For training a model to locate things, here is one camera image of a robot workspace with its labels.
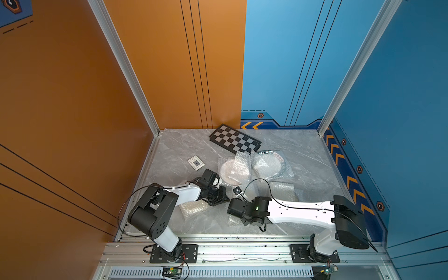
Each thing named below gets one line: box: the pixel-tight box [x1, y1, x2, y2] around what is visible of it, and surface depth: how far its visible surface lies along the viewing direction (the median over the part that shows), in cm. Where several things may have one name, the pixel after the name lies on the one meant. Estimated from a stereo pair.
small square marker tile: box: [187, 155, 206, 171], surface depth 104 cm
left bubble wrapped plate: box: [178, 198, 209, 220], surface depth 83 cm
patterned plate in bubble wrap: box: [250, 149, 295, 181], surface depth 101 cm
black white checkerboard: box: [208, 123, 262, 155], surface depth 114 cm
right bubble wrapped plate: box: [269, 180, 300, 202], surface depth 89 cm
